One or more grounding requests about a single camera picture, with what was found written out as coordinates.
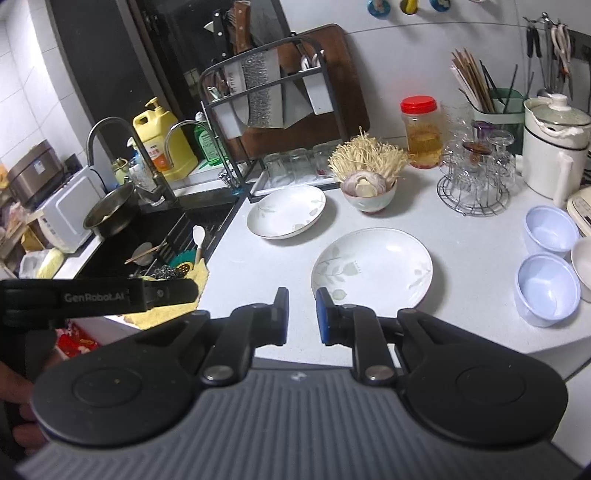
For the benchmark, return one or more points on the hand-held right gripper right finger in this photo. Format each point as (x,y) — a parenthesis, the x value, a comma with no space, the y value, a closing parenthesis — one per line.
(323,321)

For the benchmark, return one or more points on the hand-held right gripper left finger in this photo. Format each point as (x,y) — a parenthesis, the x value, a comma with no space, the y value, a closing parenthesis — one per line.
(280,318)

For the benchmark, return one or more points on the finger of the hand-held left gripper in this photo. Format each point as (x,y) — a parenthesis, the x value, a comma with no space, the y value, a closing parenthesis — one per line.
(173,293)

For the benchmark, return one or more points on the large white leaf-print plate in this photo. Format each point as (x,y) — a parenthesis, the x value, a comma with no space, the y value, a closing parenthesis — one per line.
(383,263)

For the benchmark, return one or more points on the small white leaf-print plate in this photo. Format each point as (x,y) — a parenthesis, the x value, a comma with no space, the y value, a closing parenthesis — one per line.
(286,212)

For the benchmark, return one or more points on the light blue bowl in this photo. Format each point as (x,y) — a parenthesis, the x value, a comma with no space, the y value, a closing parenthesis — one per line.
(547,288)
(549,230)

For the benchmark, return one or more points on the person's left hand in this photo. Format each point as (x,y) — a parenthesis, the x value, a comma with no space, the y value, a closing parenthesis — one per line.
(16,392)

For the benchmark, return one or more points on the steel wool scourer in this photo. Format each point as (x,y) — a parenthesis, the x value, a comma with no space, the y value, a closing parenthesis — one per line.
(166,272)

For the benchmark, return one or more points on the yellow dish cloth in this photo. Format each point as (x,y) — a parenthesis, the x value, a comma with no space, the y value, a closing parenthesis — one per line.
(157,318)

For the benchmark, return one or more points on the red printed packet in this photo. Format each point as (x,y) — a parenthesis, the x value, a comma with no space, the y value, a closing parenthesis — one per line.
(78,341)

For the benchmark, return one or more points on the white spatula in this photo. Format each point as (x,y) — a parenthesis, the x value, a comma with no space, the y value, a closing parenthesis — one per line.
(198,237)

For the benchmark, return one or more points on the black kitchen sink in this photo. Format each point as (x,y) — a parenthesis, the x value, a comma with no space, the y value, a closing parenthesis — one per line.
(184,221)

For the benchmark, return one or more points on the white microwave oven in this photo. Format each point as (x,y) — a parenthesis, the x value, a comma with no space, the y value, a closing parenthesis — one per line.
(69,212)

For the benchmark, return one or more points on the stainless steel pot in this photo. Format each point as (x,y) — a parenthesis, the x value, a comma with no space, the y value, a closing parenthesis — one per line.
(111,212)

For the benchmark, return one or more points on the white bowl with vegetables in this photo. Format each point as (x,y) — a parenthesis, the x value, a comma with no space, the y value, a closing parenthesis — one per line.
(371,202)

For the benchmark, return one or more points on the brown rice cooker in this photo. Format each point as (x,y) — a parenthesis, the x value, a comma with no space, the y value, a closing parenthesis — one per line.
(32,170)

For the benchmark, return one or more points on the halved purple onion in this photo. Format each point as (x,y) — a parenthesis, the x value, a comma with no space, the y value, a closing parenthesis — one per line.
(358,182)

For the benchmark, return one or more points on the green soap bottle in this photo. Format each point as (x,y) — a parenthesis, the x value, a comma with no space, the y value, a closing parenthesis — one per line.
(210,147)

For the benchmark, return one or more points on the yellow detergent bottle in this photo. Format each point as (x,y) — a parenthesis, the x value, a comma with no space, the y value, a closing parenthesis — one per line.
(161,143)

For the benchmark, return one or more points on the tray of drinking glasses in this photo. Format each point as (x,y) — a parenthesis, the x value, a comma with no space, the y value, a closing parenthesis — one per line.
(295,168)

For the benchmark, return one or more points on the short steel faucet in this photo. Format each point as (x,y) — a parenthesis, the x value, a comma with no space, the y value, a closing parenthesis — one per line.
(184,125)

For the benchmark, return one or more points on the tall steel faucet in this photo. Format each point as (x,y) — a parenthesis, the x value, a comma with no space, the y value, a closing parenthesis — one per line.
(104,127)

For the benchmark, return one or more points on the black knife rack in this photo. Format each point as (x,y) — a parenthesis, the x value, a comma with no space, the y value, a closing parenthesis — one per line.
(217,113)

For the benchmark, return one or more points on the red-lidded plastic jar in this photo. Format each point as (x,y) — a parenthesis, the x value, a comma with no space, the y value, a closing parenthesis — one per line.
(421,134)

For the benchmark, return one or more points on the steel cleaver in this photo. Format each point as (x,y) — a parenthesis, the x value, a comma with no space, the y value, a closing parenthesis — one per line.
(258,92)

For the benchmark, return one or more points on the brown wooden cutting board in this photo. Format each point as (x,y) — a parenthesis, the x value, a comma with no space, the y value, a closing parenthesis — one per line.
(348,92)

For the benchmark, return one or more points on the green chopstick holder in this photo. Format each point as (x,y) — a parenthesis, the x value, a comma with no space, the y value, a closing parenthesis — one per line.
(505,110)

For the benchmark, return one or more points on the bundle of wooden chopsticks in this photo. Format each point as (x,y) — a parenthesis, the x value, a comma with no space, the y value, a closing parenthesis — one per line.
(471,78)

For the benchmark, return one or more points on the white enamel pot with lid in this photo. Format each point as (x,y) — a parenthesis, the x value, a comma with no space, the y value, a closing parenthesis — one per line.
(551,152)

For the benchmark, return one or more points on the row of hanging utensils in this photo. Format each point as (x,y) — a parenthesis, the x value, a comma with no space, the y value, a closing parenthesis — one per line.
(551,46)

